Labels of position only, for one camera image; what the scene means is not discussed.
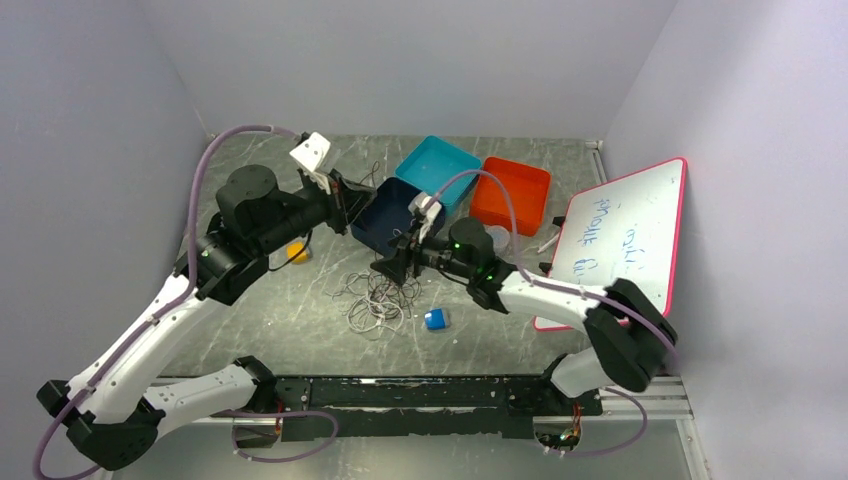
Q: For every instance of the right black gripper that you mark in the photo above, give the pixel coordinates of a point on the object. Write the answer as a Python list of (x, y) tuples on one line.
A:
[(394, 267)]

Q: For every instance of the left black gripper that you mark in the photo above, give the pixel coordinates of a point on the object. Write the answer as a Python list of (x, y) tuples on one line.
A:
[(346, 200)]

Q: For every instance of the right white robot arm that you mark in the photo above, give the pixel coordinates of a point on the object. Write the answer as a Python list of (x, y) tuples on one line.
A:
[(630, 339)]

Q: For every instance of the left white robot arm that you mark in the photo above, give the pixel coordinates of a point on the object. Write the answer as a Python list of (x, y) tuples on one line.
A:
[(113, 412)]

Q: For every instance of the navy blue box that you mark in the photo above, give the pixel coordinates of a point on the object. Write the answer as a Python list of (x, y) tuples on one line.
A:
[(387, 216)]

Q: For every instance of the blue grey block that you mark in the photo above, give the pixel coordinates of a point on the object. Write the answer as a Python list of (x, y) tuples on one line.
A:
[(436, 319)]

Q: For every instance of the yellow grey block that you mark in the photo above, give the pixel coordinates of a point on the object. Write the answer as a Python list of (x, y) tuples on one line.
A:
[(298, 253)]

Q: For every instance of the teal box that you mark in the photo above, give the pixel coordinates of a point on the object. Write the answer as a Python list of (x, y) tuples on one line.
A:
[(435, 161)]

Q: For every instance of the clear paperclip jar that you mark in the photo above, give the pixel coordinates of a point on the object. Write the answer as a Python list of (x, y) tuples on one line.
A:
[(501, 238)]

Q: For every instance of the orange box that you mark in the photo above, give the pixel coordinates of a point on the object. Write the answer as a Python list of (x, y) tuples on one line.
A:
[(528, 188)]

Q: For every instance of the pink framed whiteboard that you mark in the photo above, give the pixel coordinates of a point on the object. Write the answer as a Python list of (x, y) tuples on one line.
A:
[(625, 228)]

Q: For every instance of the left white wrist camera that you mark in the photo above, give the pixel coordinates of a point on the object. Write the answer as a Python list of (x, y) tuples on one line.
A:
[(312, 156)]

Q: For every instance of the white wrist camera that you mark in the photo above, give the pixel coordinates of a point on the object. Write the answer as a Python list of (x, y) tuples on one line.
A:
[(425, 211), (312, 156)]

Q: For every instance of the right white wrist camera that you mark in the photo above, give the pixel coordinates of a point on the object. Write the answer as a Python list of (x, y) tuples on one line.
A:
[(425, 211)]

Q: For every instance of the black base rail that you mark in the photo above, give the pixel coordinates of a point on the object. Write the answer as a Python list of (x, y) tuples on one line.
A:
[(357, 406)]

